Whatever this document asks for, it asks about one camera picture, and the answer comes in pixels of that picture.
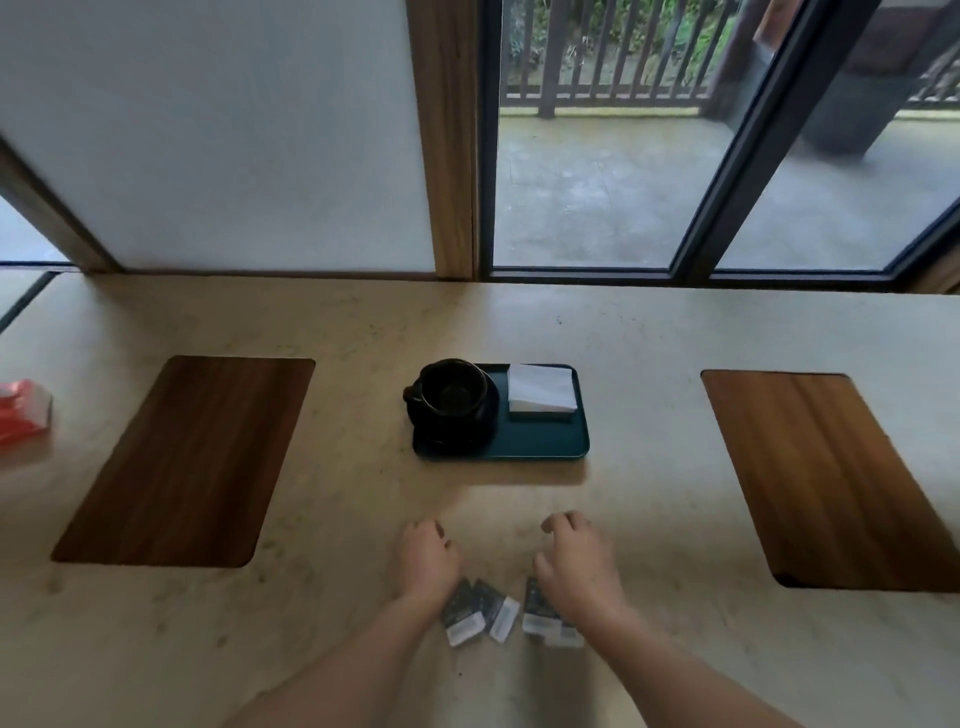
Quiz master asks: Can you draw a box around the red tissue pack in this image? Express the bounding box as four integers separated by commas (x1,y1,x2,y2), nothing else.
0,378,54,449

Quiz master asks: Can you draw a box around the wooden balcony railing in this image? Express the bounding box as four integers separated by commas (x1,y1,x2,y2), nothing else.
506,0,960,119

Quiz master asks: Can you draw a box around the dark green tray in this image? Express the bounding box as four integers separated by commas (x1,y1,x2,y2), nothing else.
412,362,592,463

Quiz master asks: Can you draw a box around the black saucer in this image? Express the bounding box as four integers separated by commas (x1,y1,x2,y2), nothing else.
408,382,502,455

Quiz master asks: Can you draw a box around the brown wooden placemat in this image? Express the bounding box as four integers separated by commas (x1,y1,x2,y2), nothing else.
701,368,960,594
50,355,316,569

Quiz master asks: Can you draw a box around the person's right forearm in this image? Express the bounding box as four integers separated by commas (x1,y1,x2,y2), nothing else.
569,607,808,728

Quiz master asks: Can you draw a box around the dark outdoor pillar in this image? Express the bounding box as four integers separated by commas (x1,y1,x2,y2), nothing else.
701,0,960,159

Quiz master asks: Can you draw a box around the black cup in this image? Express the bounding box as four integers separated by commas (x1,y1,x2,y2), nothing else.
402,358,493,421

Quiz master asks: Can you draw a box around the person's left hand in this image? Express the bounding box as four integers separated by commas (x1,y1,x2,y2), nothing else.
397,518,463,610

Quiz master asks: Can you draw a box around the person's left forearm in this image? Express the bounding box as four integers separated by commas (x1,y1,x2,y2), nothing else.
224,592,466,728

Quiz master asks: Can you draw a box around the person's right hand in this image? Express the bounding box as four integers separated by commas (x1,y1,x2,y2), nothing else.
532,511,631,631

